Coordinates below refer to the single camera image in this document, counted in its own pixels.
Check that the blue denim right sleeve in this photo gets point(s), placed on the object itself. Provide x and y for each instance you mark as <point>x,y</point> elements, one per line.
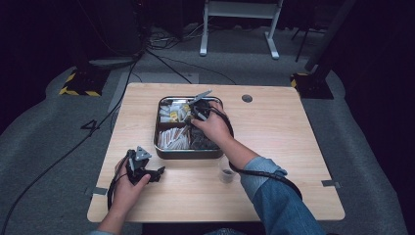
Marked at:
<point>280,202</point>

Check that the dark metal divided tray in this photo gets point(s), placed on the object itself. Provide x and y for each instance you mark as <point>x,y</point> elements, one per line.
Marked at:
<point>182,154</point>

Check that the person's right hand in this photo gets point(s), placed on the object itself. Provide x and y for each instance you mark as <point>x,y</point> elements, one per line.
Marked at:
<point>215,129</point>

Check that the black yellow striped stand base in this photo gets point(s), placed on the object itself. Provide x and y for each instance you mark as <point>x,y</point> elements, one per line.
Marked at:
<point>311,86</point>
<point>83,83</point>

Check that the white metal stand frame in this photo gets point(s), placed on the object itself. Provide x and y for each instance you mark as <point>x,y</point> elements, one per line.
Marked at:
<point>239,9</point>

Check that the grey slanted stand pole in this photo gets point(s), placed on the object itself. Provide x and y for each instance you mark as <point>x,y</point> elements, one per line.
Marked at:
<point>329,34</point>

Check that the pile of clear dark packets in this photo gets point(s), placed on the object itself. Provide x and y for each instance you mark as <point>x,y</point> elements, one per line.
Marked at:
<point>199,142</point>

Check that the person's blue jeans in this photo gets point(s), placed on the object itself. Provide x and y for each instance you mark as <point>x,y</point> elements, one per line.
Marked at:
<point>225,231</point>

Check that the black tripod leg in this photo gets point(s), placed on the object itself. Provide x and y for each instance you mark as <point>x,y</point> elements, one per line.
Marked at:
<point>303,42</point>

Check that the person's left hand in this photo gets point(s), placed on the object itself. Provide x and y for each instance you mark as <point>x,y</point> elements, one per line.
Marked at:
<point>123,192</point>

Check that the clear plastic cup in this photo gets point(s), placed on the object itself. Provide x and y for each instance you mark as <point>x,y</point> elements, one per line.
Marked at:
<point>225,178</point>

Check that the pile of yellow white packets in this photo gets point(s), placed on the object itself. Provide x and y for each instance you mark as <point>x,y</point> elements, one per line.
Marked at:
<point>174,112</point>

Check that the pile of white brown sticks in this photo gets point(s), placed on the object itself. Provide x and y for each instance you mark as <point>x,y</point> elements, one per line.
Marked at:
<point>173,138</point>

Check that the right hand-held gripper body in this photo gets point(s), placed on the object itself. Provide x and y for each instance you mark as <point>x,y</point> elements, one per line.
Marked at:
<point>200,109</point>

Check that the round table grommet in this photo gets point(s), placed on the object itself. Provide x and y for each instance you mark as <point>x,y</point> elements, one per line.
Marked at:
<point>247,98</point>

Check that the small dark packet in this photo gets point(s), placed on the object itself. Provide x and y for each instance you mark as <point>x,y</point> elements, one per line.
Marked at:
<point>227,172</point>

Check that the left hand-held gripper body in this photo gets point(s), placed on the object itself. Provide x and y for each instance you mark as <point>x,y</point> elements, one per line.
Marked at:
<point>138,168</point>

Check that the grey tape strip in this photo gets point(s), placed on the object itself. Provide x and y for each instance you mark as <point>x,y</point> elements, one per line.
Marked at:
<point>98,191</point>
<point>330,183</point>

